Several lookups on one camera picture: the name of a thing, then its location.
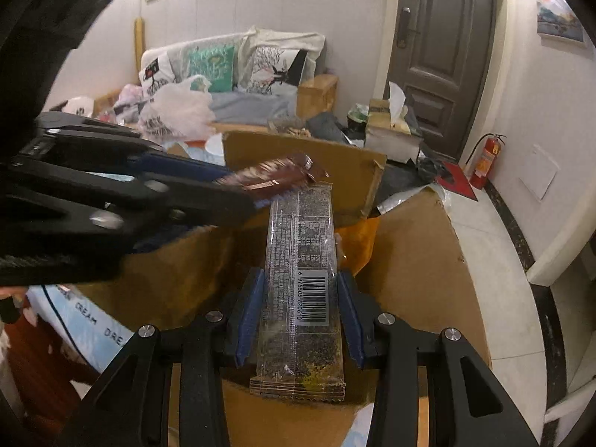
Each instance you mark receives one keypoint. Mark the black bag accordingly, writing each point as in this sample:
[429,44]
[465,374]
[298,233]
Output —
[328,125]

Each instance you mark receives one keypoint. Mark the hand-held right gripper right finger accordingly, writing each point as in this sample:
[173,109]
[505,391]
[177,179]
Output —
[351,319]

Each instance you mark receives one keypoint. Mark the green bowl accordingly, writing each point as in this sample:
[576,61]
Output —
[357,114]

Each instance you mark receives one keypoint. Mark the wooden side cabinet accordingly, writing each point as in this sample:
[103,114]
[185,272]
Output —
[316,98]

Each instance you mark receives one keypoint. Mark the grey sofa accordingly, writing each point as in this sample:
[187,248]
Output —
[247,107]

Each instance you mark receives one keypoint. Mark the teal patterned pillow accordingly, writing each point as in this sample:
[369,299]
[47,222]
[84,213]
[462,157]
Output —
[212,67]

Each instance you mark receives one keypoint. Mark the white bowl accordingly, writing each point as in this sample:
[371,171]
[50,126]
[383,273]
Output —
[214,144]

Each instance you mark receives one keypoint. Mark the white pillow with bird print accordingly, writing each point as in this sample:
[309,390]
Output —
[270,72]

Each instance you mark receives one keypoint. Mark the brown door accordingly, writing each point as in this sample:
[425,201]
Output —
[447,56]

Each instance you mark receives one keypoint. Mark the tissue box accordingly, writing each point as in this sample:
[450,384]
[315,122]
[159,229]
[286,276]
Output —
[391,139]

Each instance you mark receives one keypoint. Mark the white plastic bag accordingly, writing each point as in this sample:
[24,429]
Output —
[174,109]

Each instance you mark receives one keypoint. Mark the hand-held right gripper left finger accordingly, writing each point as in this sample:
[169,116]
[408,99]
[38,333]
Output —
[249,319]

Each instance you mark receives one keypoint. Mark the orange snack packet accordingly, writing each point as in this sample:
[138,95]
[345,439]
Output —
[363,242]

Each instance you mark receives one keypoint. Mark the red fire extinguisher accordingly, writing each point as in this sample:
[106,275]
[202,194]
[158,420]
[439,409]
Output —
[486,163]

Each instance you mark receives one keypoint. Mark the cardboard box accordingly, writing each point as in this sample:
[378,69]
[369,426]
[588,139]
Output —
[419,251]

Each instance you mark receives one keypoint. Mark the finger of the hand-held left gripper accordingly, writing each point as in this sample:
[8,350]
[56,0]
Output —
[209,202]
[186,167]

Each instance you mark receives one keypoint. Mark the frameless canvas painting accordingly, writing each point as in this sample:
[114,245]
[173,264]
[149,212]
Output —
[558,18]

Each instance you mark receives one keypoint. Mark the white pillow with tree print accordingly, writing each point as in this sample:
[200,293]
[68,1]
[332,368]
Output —
[156,77]

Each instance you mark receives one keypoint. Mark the rolled bamboo mat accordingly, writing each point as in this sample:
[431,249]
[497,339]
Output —
[139,42]

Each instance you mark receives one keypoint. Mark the clear snack packet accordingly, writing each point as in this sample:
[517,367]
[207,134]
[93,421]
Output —
[298,260]

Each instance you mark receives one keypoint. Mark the brown snack packet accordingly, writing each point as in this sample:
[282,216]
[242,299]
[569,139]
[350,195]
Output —
[279,172]

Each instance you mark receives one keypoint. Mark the pink plastic bag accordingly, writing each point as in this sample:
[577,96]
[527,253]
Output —
[130,100]

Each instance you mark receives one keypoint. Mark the white wall panel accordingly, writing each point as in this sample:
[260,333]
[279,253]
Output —
[538,172]

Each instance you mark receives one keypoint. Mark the red doormat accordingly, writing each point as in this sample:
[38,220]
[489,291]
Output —
[458,177]

